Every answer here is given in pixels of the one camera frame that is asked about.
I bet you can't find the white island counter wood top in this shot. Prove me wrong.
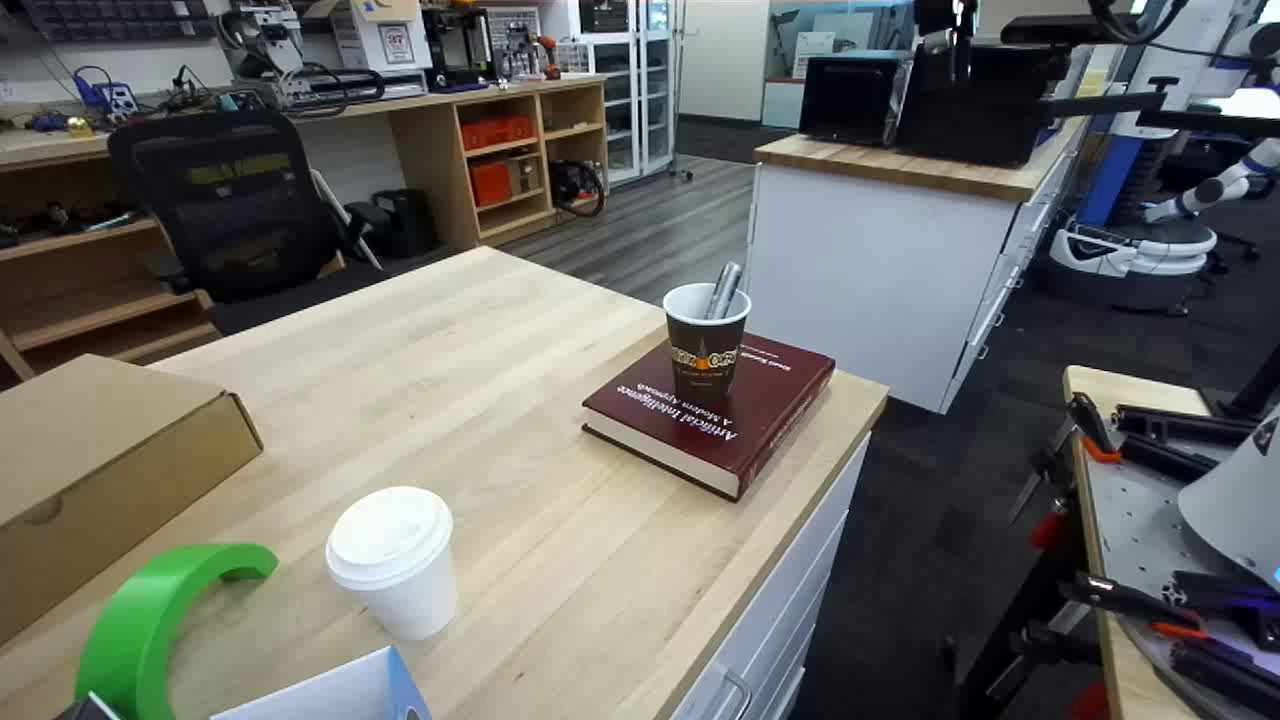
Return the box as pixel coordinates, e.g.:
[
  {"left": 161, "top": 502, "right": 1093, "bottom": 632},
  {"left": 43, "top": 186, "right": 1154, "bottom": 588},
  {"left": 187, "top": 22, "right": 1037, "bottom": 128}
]
[{"left": 741, "top": 115, "right": 1093, "bottom": 417}]

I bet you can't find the black coiled cable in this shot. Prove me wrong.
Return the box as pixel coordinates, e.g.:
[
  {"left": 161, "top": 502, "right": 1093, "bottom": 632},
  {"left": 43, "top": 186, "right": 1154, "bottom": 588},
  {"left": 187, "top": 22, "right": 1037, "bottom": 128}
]
[{"left": 548, "top": 156, "right": 612, "bottom": 220}]

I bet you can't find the white lidded paper cup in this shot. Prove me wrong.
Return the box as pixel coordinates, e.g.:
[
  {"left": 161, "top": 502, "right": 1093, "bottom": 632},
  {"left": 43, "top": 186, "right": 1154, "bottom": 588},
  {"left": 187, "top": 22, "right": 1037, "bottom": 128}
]
[{"left": 321, "top": 482, "right": 462, "bottom": 647}]

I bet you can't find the white drawer cabinet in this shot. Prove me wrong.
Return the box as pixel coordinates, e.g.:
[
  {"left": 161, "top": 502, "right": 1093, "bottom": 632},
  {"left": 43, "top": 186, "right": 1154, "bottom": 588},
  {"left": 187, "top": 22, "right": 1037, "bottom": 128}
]
[{"left": 668, "top": 428, "right": 880, "bottom": 720}]

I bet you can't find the black mesh office chair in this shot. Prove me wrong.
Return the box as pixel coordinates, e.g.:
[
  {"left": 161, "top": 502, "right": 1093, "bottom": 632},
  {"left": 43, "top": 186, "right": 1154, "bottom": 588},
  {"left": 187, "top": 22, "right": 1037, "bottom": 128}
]
[{"left": 108, "top": 107, "right": 390, "bottom": 337}]

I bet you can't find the black monitor box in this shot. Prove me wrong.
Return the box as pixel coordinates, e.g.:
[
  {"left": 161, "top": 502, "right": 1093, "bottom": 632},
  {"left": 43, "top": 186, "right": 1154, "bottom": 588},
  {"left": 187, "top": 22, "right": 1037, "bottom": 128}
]
[{"left": 797, "top": 46, "right": 912, "bottom": 152}]

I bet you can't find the wooden shelf desk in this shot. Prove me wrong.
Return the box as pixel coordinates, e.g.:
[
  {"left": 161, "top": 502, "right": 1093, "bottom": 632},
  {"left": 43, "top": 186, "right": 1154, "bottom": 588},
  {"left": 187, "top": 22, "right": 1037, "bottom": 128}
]
[{"left": 0, "top": 71, "right": 617, "bottom": 393}]

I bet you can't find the grey marker pen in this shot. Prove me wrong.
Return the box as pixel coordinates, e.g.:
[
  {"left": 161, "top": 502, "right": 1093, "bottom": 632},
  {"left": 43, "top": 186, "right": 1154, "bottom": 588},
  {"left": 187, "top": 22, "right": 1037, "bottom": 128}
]
[{"left": 702, "top": 259, "right": 747, "bottom": 324}]

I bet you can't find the brown paper mug cup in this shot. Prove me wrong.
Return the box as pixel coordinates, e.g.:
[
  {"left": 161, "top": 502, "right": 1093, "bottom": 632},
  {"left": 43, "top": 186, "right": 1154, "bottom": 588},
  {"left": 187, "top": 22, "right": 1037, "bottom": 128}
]
[{"left": 659, "top": 279, "right": 756, "bottom": 403}]

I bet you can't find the dark red hardcover book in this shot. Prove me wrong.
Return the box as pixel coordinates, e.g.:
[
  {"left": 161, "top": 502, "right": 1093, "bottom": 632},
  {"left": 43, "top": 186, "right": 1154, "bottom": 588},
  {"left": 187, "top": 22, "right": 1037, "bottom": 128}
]
[{"left": 578, "top": 327, "right": 839, "bottom": 502}]

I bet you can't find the flat cardboard box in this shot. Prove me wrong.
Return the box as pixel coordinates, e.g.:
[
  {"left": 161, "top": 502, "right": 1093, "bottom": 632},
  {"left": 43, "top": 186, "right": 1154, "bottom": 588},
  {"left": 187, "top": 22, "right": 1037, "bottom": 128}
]
[{"left": 0, "top": 350, "right": 268, "bottom": 647}]

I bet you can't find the wooden robot workbench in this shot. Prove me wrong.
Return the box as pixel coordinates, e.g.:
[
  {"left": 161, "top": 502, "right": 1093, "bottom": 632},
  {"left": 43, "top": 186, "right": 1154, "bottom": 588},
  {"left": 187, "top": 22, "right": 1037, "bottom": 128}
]
[{"left": 1060, "top": 360, "right": 1280, "bottom": 720}]

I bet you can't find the orange storage bin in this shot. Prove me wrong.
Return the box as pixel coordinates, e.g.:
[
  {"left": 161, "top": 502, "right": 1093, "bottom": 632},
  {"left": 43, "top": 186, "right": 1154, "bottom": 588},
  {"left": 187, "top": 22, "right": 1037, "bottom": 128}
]
[
  {"left": 468, "top": 152, "right": 548, "bottom": 211},
  {"left": 456, "top": 107, "right": 539, "bottom": 152}
]

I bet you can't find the black storage crate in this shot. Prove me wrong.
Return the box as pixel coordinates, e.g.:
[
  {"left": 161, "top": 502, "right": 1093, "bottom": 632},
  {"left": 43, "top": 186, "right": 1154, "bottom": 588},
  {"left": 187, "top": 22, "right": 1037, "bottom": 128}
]
[{"left": 894, "top": 34, "right": 1073, "bottom": 172}]

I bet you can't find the glass door cabinet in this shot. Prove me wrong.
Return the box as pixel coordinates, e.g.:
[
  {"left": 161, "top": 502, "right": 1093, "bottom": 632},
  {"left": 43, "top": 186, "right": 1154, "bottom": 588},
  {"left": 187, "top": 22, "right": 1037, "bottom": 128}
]
[{"left": 574, "top": 0, "right": 675, "bottom": 184}]

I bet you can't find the green tape ring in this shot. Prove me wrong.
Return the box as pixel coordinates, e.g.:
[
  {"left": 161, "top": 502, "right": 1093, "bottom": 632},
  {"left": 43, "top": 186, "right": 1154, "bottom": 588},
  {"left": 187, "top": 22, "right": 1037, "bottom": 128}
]
[{"left": 72, "top": 539, "right": 282, "bottom": 720}]

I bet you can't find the black orange bar clamp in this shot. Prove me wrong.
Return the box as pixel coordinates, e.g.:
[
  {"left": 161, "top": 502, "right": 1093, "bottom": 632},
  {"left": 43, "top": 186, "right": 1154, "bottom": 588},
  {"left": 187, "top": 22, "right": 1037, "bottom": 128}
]
[
  {"left": 1063, "top": 393, "right": 1258, "bottom": 487},
  {"left": 1054, "top": 568, "right": 1280, "bottom": 711}
]

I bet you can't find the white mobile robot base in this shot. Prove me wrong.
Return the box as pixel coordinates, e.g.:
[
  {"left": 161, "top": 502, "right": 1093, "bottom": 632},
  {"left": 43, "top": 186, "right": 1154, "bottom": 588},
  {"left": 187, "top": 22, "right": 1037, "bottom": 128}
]
[{"left": 1048, "top": 132, "right": 1280, "bottom": 279}]

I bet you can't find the blue white number cube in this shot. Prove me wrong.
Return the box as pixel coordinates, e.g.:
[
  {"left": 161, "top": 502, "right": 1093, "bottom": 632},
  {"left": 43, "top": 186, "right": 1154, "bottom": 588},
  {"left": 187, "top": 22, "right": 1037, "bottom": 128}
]
[{"left": 212, "top": 645, "right": 431, "bottom": 720}]

